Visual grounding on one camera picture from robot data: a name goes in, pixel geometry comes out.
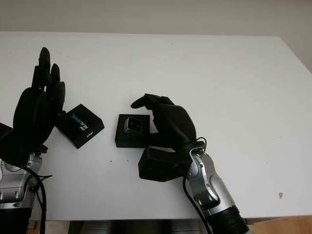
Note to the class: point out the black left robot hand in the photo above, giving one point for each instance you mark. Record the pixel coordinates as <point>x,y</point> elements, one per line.
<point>31,114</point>

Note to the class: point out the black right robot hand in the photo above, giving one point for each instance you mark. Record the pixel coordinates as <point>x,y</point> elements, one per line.
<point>175,126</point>

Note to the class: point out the small silver depth camera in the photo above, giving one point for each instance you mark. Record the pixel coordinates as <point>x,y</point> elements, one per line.
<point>133,124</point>

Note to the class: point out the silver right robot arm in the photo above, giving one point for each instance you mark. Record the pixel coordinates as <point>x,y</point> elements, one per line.
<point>209,180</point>

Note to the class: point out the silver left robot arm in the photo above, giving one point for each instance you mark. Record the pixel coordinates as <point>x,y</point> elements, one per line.
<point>14,182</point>

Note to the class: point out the black box base with insert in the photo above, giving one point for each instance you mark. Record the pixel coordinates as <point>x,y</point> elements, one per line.
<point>126,142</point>

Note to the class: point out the black RealSense box lid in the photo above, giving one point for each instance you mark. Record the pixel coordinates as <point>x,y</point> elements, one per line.
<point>83,134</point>

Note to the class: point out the dark grey robot torso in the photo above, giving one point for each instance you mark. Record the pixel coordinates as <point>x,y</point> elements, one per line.
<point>136,228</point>

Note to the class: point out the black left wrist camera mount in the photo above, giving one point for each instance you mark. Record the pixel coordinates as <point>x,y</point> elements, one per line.
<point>9,143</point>

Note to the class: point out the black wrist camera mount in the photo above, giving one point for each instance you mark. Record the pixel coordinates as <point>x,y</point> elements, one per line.
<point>9,143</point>
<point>158,165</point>

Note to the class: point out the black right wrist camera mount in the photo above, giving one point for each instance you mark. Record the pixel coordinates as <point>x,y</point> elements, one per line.
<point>158,165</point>

